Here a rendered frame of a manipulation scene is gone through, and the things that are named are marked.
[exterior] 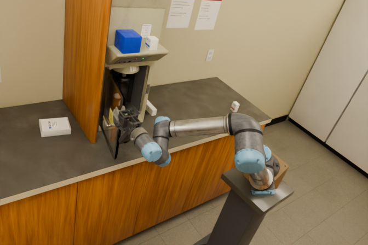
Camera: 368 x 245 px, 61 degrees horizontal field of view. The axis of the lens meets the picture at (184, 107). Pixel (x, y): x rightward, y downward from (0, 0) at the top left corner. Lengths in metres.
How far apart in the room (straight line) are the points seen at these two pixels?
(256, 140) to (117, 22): 0.90
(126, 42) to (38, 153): 0.75
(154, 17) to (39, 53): 0.75
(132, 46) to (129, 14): 0.17
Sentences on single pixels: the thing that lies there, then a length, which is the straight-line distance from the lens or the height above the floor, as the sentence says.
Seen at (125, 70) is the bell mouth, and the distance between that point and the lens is 1.86.
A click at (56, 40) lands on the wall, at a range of 2.09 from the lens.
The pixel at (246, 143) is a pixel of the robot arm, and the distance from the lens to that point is 1.26.
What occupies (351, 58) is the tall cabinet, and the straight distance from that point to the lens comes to 4.19.
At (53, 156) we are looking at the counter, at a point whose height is 0.94.
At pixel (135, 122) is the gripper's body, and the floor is 1.38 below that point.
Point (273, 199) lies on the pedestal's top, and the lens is 1.92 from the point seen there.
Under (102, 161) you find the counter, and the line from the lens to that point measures 1.80.
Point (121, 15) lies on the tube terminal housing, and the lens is 1.67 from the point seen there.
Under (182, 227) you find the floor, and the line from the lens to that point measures 2.79.
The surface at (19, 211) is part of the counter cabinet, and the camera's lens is 1.80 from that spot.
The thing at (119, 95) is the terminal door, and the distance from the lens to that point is 1.55.
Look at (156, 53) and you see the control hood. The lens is 1.72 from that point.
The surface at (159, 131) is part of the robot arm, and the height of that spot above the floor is 1.34.
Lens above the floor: 2.18
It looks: 31 degrees down
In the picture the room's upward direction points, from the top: 15 degrees clockwise
